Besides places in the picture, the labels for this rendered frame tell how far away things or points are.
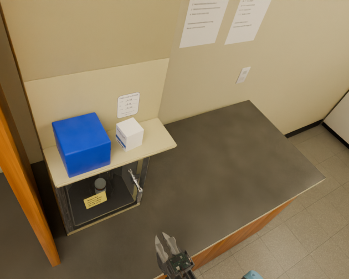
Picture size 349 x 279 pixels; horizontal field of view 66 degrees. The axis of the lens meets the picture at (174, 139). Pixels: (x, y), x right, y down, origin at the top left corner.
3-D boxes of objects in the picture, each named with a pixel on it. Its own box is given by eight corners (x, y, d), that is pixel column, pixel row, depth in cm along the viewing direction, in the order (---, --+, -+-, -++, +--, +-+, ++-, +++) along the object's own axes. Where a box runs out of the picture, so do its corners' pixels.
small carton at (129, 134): (115, 139, 71) (116, 123, 67) (131, 132, 74) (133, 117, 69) (125, 152, 69) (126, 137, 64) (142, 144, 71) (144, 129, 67)
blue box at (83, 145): (56, 146, 66) (50, 121, 59) (96, 135, 71) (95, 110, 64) (68, 179, 61) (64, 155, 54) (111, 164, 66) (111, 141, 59)
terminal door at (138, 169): (68, 231, 104) (52, 175, 74) (139, 201, 118) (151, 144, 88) (68, 232, 103) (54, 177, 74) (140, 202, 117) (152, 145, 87)
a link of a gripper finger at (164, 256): (158, 230, 90) (174, 254, 85) (155, 236, 94) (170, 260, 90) (150, 234, 88) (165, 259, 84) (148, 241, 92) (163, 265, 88)
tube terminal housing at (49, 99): (50, 186, 120) (-2, 16, 62) (118, 163, 134) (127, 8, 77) (66, 236, 107) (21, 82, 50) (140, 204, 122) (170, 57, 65)
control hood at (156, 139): (47, 171, 72) (41, 148, 65) (154, 138, 87) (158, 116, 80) (60, 207, 67) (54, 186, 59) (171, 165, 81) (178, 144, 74)
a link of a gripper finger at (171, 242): (172, 224, 92) (184, 249, 87) (169, 231, 96) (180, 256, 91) (163, 227, 90) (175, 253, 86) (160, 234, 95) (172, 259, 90)
